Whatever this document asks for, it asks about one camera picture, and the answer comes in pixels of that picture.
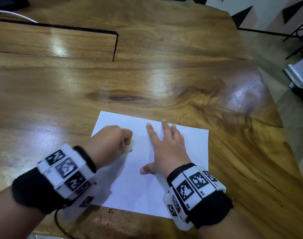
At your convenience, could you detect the person's left hand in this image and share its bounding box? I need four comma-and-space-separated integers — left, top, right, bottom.
82, 125, 134, 170

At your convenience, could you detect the wooden table flap panel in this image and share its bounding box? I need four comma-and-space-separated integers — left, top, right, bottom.
0, 18, 119, 62

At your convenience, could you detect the white cable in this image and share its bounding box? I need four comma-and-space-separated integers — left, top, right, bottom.
0, 10, 39, 24

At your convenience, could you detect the person's right forearm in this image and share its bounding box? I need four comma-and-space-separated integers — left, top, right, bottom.
197, 208, 263, 239

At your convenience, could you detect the person's right hand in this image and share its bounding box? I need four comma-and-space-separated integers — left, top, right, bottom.
140, 119, 192, 179

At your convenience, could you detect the white paper sheet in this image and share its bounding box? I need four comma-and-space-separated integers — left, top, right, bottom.
89, 111, 209, 219

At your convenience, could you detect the black tracker cable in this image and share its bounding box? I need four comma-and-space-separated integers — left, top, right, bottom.
53, 207, 80, 239

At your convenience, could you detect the white box appliance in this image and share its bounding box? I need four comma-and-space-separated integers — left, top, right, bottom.
283, 54, 303, 89

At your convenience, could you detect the black metal chair frame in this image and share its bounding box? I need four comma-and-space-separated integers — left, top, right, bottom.
282, 16, 303, 60

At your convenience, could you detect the person's left forearm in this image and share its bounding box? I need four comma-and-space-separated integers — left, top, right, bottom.
0, 187, 58, 239

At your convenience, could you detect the black fabric wrist band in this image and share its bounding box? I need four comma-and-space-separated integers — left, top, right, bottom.
166, 163, 234, 229
11, 146, 97, 215

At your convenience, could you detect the white marker-covered wrist tracker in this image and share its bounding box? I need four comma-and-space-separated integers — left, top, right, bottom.
37, 143, 102, 220
163, 166, 227, 231

